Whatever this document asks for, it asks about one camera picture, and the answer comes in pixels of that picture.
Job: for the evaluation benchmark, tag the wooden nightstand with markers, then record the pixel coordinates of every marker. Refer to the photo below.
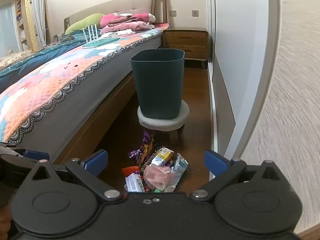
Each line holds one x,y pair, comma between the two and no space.
185,40

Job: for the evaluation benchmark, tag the yellow drink carton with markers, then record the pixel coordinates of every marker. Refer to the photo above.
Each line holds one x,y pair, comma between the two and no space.
161,156

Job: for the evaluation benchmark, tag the purple snack wrapper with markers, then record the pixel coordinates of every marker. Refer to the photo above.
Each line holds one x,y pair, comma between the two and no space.
136,154
147,138

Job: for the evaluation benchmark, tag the beige floral cloth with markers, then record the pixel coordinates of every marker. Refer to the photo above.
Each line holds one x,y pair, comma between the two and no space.
12,58

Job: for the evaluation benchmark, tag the wooden bed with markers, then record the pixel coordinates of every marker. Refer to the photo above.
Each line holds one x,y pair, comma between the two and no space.
107,75

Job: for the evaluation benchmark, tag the wooden shelf unit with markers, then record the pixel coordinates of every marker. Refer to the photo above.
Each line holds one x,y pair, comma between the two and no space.
20,17

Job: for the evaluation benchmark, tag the black snack wrapper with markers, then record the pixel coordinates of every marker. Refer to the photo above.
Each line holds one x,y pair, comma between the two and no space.
149,159

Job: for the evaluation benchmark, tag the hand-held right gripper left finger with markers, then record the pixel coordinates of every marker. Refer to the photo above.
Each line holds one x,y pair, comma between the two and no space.
97,162

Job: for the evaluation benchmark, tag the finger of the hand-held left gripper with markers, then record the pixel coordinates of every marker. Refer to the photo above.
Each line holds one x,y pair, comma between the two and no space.
35,154

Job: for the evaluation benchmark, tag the green pillow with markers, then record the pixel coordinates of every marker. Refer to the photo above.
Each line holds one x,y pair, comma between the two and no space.
82,22

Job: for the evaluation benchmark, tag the dark teal trash bin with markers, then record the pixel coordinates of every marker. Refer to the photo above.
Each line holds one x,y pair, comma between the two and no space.
157,85

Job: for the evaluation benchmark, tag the white router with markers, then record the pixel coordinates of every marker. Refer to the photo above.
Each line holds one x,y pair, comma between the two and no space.
95,31

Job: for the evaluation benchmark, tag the pink clothes pile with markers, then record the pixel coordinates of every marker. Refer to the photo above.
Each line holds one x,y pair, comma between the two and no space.
120,22

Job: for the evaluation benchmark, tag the teal blanket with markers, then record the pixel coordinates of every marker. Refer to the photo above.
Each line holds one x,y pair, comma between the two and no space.
27,57

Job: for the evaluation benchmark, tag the round grey stool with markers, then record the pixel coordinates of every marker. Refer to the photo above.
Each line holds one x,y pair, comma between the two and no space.
160,123

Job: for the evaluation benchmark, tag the teal grid tray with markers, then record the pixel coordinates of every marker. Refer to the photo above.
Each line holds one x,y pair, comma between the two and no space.
102,42

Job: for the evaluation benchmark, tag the white garment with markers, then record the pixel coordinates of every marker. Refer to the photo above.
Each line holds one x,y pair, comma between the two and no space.
122,32

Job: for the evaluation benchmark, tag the red plastic wrapper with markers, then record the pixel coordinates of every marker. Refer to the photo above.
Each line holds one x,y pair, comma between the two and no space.
130,171

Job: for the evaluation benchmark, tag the yellow white curtain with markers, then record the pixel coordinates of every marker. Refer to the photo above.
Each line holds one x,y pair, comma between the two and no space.
37,10

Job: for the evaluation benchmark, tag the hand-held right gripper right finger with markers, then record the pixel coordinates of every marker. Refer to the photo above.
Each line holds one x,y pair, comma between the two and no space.
215,162

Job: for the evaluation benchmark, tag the white printed carton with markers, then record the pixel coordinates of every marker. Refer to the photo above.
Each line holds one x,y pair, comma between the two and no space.
133,183

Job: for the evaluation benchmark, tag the white wardrobe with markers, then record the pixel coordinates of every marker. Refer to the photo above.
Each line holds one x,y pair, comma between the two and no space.
237,42

